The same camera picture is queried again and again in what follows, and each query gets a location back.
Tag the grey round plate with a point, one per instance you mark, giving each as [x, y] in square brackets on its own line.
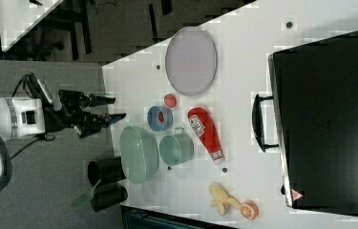
[191, 61]

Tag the green cup with handle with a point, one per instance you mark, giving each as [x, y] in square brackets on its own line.
[177, 148]

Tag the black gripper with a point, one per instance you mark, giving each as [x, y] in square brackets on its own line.
[71, 114]

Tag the white background table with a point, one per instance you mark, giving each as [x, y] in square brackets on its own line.
[18, 17]

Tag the green plastic strainer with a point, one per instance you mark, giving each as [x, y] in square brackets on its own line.
[139, 154]

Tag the red strawberry in bowl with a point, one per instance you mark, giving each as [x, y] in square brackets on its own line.
[160, 117]

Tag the black pot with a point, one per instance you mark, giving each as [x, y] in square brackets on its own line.
[105, 175]

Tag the orange slice toy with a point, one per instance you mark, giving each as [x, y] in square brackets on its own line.
[249, 209]

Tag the red plush ketchup bottle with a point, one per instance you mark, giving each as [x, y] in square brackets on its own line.
[204, 128]

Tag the red plush strawberry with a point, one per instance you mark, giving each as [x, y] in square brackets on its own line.
[170, 101]

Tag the yellow plush banana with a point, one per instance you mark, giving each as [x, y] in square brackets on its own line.
[222, 199]

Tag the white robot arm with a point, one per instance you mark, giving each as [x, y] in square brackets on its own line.
[36, 116]

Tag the black toaster oven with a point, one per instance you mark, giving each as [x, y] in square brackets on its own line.
[315, 98]

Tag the blue bowl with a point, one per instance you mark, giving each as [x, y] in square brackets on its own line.
[152, 118]

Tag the green spatula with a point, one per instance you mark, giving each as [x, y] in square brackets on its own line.
[85, 198]

